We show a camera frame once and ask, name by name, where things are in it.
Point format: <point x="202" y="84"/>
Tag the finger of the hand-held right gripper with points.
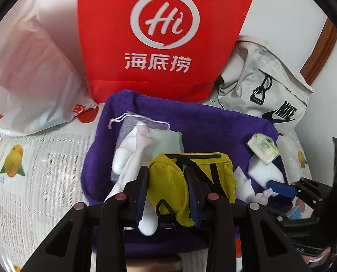
<point x="298" y="221"/>
<point x="281" y="188"/>

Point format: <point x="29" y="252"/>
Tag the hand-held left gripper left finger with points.
<point x="141" y="198"/>

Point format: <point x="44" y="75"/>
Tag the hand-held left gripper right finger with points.
<point x="193" y="198"/>

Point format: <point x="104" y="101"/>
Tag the white sponge block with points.
<point x="266" y="171"/>

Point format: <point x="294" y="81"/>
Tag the white tissue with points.
<point x="256" y="194"/>

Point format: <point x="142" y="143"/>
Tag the small green tissue pack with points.
<point x="263" y="147"/>

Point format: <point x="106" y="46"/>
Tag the light green cloth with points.
<point x="168" y="141"/>

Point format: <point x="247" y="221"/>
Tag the blue tissue pack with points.
<point x="298" y="212"/>

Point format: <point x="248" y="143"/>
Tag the person's leg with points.
<point x="154" y="265"/>

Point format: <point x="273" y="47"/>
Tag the purple towel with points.
<point x="213" y="130"/>

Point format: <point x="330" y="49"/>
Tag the fruit print tablecloth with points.
<point x="49" y="170"/>

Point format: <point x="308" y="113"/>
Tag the grey waist bag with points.
<point x="250" y="85"/>

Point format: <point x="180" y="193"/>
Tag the red paper bag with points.
<point x="162" y="34"/>

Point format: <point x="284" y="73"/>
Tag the white plastic shopping bag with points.
<point x="35" y="70"/>

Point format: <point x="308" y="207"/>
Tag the brown wooden door frame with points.
<point x="321" y="51"/>

